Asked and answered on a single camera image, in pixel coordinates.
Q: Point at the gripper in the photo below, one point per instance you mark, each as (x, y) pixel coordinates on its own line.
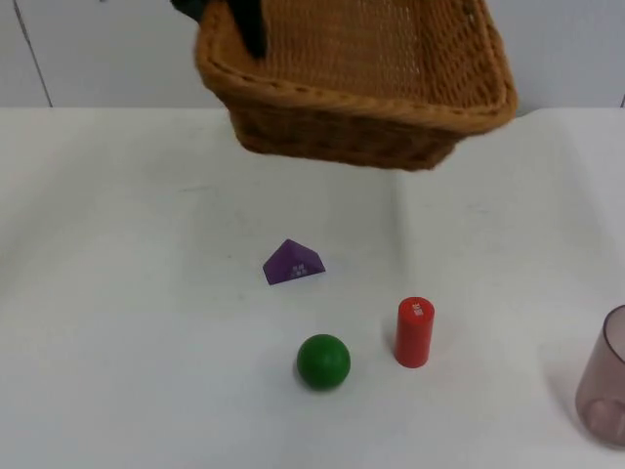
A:
(188, 6)

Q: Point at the brown wicker basket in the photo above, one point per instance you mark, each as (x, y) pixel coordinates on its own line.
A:
(361, 83)

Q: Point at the purple triangular block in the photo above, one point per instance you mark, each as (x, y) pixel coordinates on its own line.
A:
(293, 266)

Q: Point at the red cylinder block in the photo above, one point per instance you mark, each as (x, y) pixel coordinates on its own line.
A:
(414, 334)

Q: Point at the green ball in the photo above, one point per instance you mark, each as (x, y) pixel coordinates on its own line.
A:
(323, 361)

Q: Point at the clear cup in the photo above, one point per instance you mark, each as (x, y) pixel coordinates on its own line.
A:
(603, 386)

